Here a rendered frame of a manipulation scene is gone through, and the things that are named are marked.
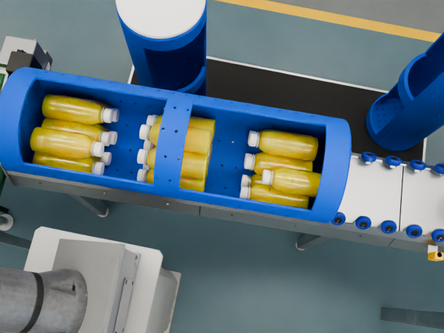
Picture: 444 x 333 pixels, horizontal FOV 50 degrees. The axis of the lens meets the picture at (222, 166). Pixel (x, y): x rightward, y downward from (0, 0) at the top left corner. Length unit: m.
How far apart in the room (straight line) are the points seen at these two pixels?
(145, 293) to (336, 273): 1.39
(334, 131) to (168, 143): 0.41
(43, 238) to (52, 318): 0.30
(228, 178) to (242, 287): 1.01
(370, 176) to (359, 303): 1.03
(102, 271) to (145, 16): 0.84
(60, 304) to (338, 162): 0.69
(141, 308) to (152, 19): 0.85
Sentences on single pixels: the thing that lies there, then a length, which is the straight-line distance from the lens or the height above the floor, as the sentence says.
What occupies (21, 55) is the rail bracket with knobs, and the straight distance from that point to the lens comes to 1.60.
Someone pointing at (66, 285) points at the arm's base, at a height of 1.35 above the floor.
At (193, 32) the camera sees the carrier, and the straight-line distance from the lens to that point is 1.55.
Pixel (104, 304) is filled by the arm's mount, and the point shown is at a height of 1.38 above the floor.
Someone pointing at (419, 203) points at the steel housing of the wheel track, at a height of 0.93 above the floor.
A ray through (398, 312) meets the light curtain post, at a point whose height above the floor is 0.21.
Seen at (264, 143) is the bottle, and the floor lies 1.11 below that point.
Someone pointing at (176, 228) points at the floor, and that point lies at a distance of 2.35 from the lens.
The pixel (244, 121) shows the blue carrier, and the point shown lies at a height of 1.03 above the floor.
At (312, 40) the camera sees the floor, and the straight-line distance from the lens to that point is 2.75.
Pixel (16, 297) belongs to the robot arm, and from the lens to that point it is 0.96.
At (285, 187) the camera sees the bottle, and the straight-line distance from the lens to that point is 1.25.
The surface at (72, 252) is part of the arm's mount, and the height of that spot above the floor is 1.27.
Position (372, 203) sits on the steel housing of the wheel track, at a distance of 1.51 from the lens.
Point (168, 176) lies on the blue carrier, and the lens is 1.19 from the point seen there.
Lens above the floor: 2.33
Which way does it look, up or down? 75 degrees down
